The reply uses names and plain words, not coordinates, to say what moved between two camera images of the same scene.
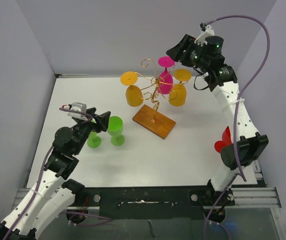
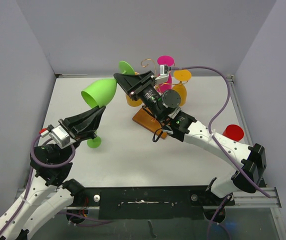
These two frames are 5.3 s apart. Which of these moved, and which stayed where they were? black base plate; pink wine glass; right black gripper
Moved: right black gripper
Stayed: black base plate; pink wine glass
